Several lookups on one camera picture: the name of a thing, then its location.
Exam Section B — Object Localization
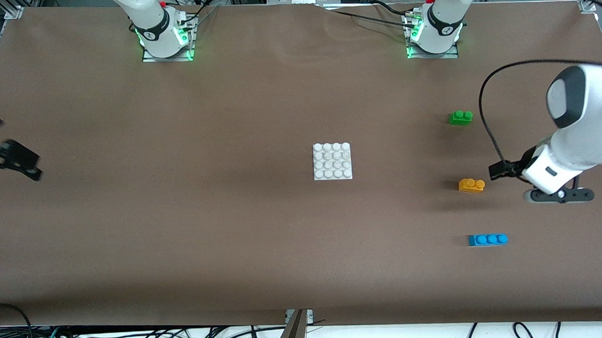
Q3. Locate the long black base cable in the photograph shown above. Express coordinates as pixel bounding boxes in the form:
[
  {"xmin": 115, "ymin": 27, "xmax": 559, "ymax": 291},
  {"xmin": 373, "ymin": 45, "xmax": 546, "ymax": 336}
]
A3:
[{"xmin": 325, "ymin": 5, "xmax": 417, "ymax": 30}]

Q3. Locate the aluminium table edge profile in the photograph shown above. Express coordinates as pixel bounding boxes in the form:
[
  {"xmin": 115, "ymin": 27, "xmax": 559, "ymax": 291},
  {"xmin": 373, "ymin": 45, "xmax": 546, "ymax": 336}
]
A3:
[{"xmin": 273, "ymin": 308, "xmax": 315, "ymax": 338}]

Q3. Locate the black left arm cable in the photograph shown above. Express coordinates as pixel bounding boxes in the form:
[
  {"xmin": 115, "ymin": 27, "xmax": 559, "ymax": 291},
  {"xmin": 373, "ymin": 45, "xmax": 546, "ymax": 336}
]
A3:
[{"xmin": 476, "ymin": 57, "xmax": 602, "ymax": 166}]

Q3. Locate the short black base cable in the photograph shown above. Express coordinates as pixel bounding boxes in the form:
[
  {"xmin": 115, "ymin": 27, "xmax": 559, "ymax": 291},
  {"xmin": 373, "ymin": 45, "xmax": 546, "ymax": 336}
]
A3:
[{"xmin": 373, "ymin": 0, "xmax": 409, "ymax": 17}]

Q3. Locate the aluminium frame profile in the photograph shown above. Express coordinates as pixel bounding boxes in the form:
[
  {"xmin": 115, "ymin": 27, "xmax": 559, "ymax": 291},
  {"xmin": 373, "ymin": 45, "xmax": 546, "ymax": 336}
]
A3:
[{"xmin": 0, "ymin": 0, "xmax": 44, "ymax": 20}]

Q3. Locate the green two-stud block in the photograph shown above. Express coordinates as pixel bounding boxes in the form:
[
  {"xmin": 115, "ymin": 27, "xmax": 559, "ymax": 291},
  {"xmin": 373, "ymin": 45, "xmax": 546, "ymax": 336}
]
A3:
[{"xmin": 448, "ymin": 110, "xmax": 474, "ymax": 127}]

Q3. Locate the yellow two-stud block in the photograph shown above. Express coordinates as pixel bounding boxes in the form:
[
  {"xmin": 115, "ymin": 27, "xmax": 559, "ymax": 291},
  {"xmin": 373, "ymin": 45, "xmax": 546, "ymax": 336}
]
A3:
[{"xmin": 458, "ymin": 177, "xmax": 486, "ymax": 194}]

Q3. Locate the blue three-stud block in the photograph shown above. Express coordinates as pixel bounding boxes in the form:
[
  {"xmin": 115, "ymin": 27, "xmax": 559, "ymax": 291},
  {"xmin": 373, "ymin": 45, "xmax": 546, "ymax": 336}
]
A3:
[{"xmin": 467, "ymin": 233, "xmax": 508, "ymax": 247}]

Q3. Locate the brown paper table cover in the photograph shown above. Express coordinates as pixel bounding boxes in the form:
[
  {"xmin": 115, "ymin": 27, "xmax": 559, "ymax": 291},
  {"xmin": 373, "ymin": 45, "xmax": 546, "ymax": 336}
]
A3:
[{"xmin": 0, "ymin": 0, "xmax": 602, "ymax": 338}]

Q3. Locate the white studded base plate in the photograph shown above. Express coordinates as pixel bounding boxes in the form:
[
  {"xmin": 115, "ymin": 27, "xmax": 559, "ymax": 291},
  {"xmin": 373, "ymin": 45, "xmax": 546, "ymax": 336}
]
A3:
[{"xmin": 313, "ymin": 142, "xmax": 353, "ymax": 182}]

